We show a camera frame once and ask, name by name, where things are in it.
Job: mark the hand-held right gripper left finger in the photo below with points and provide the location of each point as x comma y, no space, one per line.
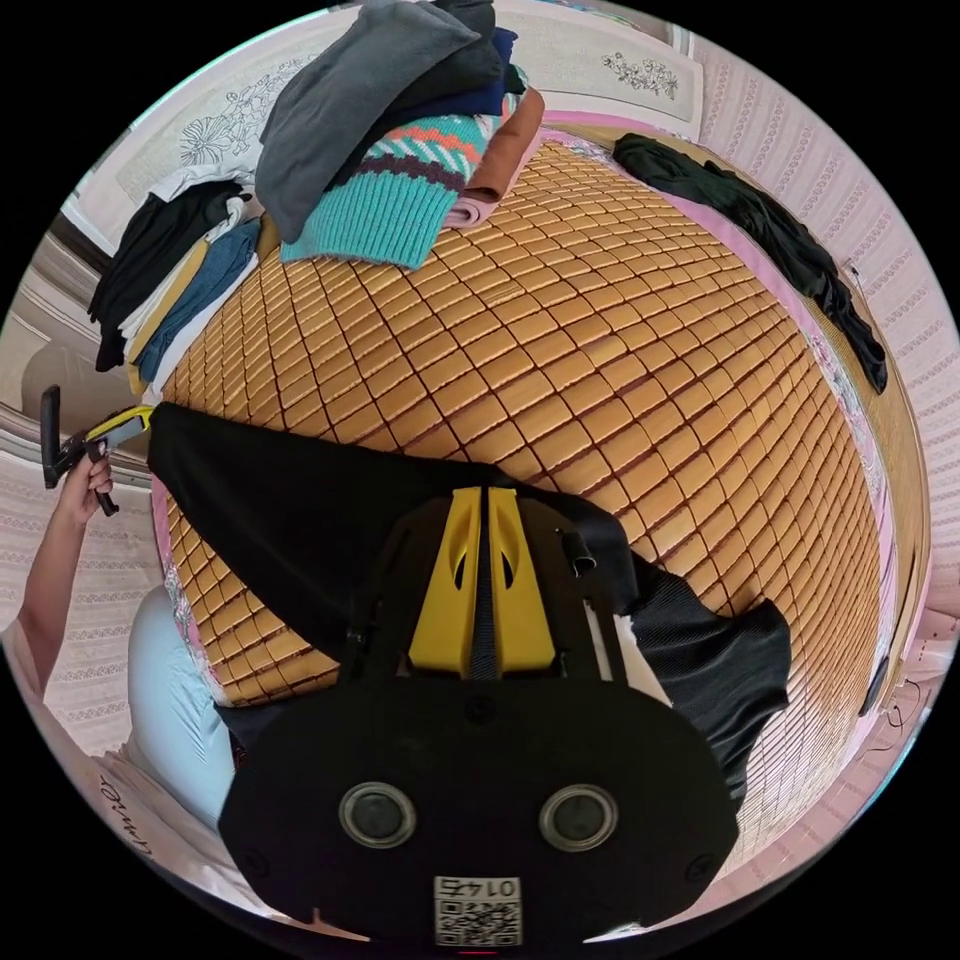
442,600

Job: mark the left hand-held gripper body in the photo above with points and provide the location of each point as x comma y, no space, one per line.
79,452

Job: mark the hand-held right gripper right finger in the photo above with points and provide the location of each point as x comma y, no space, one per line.
529,607

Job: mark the black long sleeve shirt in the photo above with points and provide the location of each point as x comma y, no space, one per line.
300,510

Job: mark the person's left forearm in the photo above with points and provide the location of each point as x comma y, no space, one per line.
52,577

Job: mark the person's left hand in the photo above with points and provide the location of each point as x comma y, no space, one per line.
88,491

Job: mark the pile of clothes with blue jeans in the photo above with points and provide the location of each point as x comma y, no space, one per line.
176,277

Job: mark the bed with woven mat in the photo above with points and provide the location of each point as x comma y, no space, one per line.
562,337

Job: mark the person's body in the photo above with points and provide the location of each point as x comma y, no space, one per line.
169,712

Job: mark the pile of clothes with teal sweater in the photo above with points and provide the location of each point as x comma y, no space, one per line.
360,142

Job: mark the black garment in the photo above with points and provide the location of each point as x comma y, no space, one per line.
780,225

